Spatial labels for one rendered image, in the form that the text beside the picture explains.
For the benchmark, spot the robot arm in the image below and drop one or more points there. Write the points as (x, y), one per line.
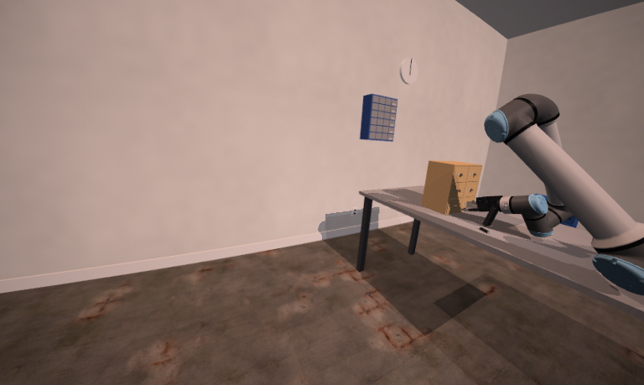
(530, 130)

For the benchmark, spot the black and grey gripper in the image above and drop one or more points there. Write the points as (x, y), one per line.
(484, 203)

